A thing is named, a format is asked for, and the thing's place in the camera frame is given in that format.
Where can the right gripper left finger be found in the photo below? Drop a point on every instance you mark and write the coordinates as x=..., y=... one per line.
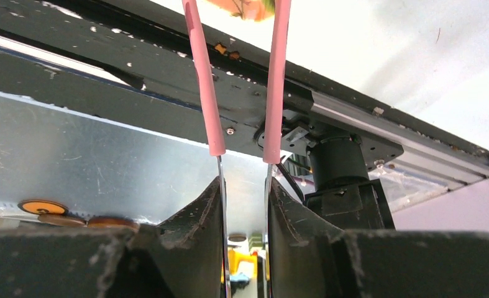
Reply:
x=180, y=257

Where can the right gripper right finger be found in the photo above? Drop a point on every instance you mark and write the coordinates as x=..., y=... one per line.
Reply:
x=310, y=257

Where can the pink handled tongs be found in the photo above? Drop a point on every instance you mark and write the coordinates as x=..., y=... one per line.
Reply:
x=209, y=106

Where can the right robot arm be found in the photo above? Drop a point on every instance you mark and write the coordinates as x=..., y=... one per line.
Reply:
x=138, y=215

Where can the floral serving tray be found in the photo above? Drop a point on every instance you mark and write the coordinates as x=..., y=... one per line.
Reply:
x=255, y=10

